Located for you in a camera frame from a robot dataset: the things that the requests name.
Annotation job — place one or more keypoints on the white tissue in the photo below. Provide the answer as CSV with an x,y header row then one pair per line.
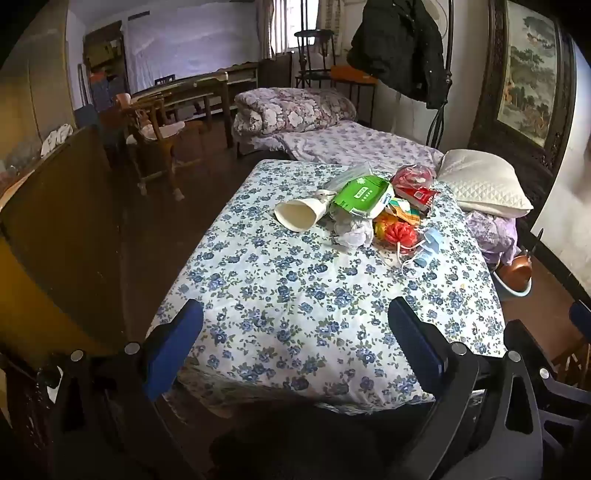
x,y
353,233

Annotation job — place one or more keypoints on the red orange plastic bag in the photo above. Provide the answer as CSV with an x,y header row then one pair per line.
x,y
397,232

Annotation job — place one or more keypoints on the white paper cup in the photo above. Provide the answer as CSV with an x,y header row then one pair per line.
x,y
298,214

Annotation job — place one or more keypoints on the dark wooden chair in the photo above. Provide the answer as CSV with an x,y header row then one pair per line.
x,y
314,37

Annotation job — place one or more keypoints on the black jacket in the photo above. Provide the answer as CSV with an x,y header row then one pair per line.
x,y
397,46

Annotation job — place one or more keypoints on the blue face mask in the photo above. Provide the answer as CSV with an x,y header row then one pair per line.
x,y
427,244

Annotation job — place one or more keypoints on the green tissue pack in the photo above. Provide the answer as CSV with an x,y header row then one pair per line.
x,y
360,196

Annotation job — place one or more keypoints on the light blue plastic basin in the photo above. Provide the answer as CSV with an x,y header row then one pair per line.
x,y
503,288

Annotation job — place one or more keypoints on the white cloth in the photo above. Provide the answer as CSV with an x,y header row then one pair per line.
x,y
55,138

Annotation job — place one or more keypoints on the dark wooden cabinet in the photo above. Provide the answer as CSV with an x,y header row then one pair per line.
x,y
104,50

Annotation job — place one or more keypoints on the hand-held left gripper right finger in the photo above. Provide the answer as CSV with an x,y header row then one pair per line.
x,y
415,341

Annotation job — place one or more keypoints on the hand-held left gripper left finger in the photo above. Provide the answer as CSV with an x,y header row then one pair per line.
x,y
173,350

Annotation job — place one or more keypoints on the blue floral bedsheet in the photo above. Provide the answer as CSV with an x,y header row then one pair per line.
x,y
286,295

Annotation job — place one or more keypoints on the yellow snack wrapper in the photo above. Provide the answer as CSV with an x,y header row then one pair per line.
x,y
401,213

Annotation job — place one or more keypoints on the red snack bag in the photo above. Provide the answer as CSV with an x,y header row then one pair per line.
x,y
418,198

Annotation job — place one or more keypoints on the folded floral quilt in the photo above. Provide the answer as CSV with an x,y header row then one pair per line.
x,y
286,110

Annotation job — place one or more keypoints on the brown wooden board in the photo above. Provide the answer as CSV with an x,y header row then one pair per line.
x,y
55,230

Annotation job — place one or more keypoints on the window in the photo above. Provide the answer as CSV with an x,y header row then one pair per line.
x,y
286,27

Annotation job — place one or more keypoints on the clear plastic bag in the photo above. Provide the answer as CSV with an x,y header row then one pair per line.
x,y
346,174

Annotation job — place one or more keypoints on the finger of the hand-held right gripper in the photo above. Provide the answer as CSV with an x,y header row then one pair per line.
x,y
581,316
526,344

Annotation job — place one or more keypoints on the clear wrapper with red print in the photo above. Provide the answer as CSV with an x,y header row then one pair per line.
x,y
413,174

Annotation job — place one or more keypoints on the black metal coat rack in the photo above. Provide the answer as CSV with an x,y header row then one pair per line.
x,y
447,92

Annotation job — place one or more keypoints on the framed landscape painting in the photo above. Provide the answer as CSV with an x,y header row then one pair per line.
x,y
526,69

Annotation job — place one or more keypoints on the brown bowl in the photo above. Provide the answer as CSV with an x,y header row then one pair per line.
x,y
515,272

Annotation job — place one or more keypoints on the large white cover sheet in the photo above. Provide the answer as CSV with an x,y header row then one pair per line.
x,y
194,41

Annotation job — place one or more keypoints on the purple floral bedsheet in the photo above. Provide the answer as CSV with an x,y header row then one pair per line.
x,y
360,143

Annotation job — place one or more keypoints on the long wooden table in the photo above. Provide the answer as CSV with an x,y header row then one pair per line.
x,y
194,85

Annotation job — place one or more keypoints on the orange cushion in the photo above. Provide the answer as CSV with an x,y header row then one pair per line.
x,y
351,74

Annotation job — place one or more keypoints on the purple floral cloth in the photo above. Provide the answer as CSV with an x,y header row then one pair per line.
x,y
489,230

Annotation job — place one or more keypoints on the carved wooden armchair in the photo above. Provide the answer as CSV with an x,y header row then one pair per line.
x,y
157,134

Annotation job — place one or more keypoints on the white quilted pillow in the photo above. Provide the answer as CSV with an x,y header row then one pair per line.
x,y
480,182

